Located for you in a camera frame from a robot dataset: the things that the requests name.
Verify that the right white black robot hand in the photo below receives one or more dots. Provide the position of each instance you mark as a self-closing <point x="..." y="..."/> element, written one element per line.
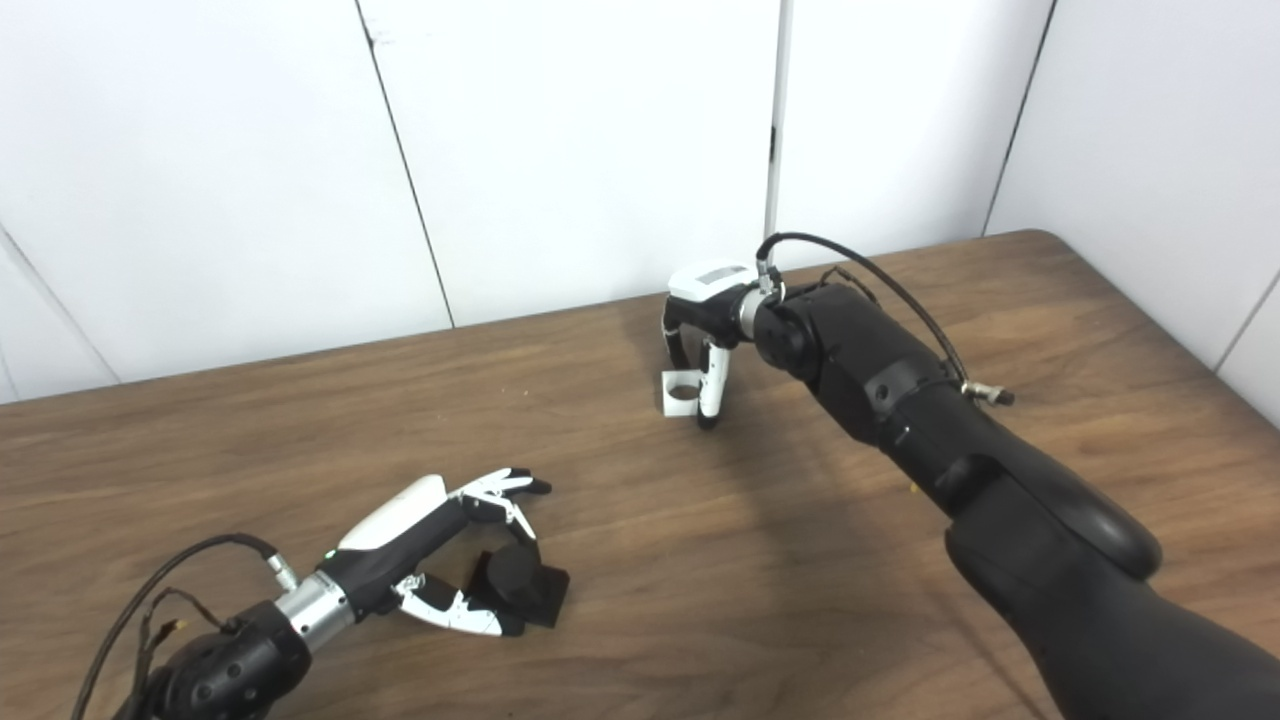
<point x="712" y="300"/>

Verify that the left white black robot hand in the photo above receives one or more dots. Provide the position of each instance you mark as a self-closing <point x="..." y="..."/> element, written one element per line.
<point x="395" y="530"/>

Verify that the white square piece with hole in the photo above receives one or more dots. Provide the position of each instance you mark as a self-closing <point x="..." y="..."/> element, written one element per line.
<point x="680" y="406"/>

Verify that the black peg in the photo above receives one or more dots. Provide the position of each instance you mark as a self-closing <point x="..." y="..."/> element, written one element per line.
<point x="520" y="585"/>

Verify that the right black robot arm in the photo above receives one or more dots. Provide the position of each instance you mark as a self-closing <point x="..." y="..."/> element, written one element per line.
<point x="1000" y="500"/>

